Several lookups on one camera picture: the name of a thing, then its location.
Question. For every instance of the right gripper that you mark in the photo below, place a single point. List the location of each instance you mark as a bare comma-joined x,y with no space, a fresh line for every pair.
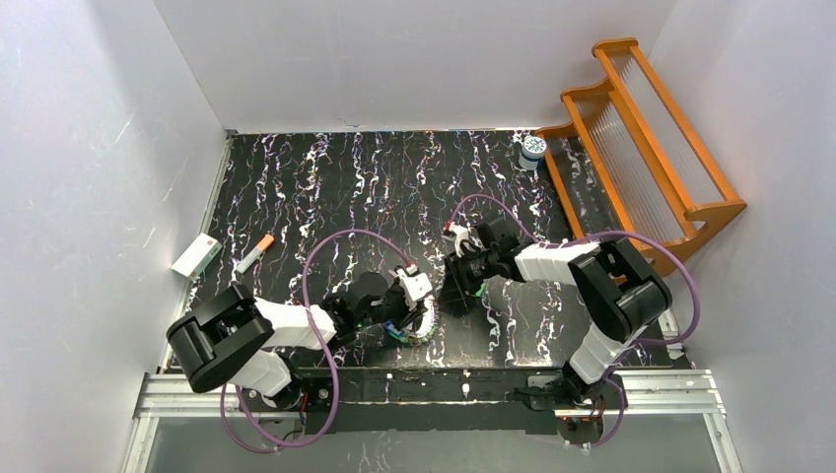
458,273

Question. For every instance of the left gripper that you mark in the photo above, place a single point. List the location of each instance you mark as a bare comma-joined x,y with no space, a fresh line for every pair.
405,311

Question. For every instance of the keyring with coloured tags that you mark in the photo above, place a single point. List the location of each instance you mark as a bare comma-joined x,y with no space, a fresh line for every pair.
419,330

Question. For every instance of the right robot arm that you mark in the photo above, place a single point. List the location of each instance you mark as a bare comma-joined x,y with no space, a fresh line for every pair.
619,288

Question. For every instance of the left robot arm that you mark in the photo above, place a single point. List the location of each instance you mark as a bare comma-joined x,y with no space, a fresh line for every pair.
231,338

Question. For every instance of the orange white marker tube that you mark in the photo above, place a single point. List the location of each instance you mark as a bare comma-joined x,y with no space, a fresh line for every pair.
255,254

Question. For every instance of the small white blue jar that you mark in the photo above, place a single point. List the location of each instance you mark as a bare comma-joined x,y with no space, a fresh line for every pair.
533,150

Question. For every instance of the white cardboard box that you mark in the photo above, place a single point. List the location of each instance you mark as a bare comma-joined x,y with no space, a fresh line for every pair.
196,257

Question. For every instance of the orange wooden rack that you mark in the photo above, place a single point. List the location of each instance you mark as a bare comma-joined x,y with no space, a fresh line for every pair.
629,159

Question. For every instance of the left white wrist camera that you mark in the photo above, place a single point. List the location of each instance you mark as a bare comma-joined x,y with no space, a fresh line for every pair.
415,283

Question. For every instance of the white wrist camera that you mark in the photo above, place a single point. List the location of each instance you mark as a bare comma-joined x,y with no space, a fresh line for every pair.
415,283
459,236

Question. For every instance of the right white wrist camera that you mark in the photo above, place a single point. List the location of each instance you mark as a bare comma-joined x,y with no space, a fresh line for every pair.
459,236

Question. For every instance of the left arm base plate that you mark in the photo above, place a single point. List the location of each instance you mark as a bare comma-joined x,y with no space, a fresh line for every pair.
308,394

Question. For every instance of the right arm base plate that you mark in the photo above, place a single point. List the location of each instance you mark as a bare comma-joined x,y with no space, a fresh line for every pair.
552,392

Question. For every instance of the aluminium rail frame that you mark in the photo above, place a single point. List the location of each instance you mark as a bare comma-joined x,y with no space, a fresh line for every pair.
445,400

